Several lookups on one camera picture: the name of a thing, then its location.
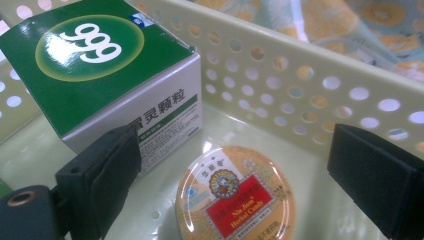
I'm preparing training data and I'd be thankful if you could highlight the round orange candy tin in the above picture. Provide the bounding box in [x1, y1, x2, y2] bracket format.
[174, 145, 297, 240]

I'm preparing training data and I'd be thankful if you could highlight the fruit print cloth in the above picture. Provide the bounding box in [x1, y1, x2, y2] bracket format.
[189, 0, 424, 84]

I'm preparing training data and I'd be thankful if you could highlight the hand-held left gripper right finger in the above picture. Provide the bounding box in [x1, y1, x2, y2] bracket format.
[326, 123, 424, 240]

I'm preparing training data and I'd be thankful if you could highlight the green top medicine box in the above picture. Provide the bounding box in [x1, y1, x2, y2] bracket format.
[0, 0, 203, 178]

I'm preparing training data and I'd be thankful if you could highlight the pale yellow perforated plastic basket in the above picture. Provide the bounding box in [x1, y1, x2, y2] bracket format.
[0, 0, 424, 240]

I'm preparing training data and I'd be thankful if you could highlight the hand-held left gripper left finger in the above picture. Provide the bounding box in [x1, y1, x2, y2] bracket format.
[55, 124, 143, 240]

